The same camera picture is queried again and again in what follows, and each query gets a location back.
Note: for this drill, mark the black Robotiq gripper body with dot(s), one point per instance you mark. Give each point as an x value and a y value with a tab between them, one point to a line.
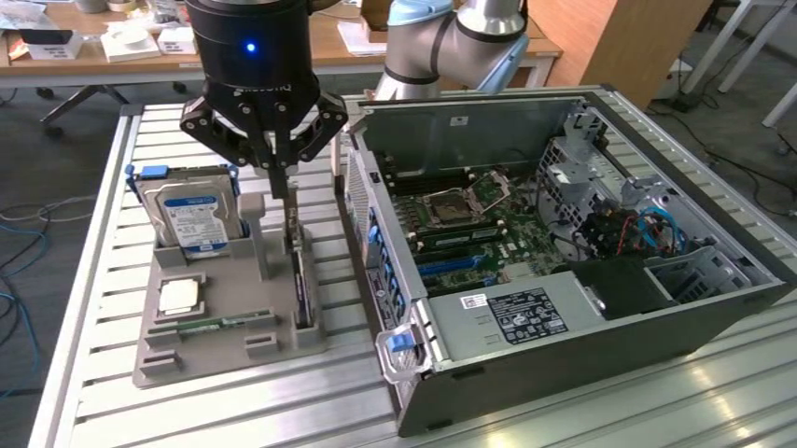
248	46

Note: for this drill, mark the black low-profile graphics card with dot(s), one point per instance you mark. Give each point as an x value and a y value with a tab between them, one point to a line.
303	289

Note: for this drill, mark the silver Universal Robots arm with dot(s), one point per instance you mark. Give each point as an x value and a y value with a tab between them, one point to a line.
423	51

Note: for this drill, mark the small white labelled box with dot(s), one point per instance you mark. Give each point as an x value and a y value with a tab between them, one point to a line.
178	42

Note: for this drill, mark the white paper stack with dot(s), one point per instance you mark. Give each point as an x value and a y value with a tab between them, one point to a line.
358	39

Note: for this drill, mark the hard disk with blue caddy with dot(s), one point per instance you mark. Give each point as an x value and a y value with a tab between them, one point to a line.
192	219

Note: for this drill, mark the white box with round roll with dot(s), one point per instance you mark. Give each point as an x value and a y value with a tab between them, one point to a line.
127	44

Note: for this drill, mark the brown cardboard box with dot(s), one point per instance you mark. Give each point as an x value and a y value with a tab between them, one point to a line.
374	14

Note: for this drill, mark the tape roll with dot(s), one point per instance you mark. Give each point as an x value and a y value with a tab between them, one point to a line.
122	4

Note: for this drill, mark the black office chair base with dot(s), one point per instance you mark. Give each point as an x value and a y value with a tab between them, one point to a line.
70	103

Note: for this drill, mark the grey cup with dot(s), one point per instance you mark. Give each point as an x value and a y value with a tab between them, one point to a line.
91	5

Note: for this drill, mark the CPU socket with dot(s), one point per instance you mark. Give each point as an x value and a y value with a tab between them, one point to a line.
449	210

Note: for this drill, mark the metal socket cover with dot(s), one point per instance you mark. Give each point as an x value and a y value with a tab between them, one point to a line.
491	182

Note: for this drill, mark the white box with black lid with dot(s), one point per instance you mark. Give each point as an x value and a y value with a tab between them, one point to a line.
56	49

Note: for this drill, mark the RAM stick with white label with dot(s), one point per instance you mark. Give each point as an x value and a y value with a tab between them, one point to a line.
461	235

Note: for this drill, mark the silver CPU chip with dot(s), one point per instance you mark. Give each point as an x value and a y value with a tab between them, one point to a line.
180	296

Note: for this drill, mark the grey plastic parts rack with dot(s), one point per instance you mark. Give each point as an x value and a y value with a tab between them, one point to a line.
236	298

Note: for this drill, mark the blue expansion slot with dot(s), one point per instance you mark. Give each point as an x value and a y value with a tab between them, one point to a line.
451	266

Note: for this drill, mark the green RAM stick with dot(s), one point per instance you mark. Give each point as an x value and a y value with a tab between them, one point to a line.
211	322

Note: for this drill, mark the perforated silver drive cage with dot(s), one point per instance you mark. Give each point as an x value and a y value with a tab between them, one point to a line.
580	182

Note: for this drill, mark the blue case latch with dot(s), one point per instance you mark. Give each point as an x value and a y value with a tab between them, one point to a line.
398	343

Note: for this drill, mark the grey power supply unit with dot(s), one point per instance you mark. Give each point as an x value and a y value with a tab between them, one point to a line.
467	336

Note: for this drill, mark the wooden cabinet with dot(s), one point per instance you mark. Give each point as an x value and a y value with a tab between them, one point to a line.
660	46

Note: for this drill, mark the black plastic air shroud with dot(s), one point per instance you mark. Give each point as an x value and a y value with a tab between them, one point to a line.
622	289

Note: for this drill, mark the dark grey open PC case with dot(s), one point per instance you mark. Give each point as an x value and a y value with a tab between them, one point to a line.
561	373

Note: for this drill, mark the silver disk bay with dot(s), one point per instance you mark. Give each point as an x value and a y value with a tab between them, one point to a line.
697	275

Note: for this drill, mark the wooden desk with white frame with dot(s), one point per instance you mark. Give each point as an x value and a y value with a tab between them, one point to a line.
75	67

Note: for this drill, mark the white table frame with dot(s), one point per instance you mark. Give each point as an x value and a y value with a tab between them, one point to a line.
709	60

